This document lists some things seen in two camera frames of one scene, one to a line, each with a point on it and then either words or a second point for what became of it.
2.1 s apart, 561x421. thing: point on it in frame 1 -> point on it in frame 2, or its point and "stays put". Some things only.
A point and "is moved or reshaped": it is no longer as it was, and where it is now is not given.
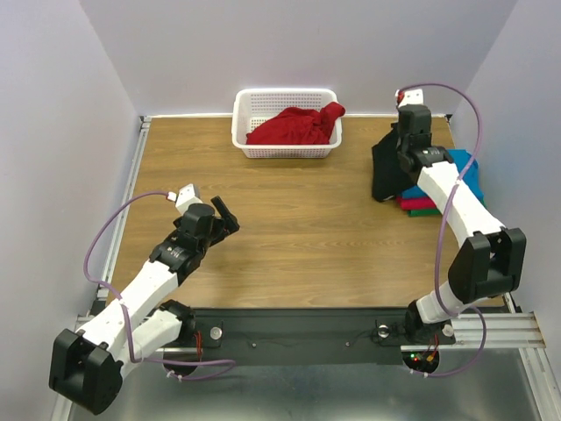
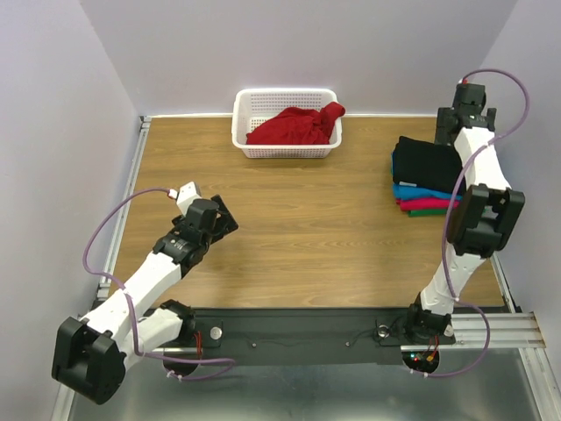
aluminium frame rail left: [138, 151] stays put
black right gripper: [395, 136] -> [444, 130]
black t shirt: [389, 177] is moved or reshaped
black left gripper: [230, 221] stays put
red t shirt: [295, 125] stays put
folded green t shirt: [424, 212] stays put
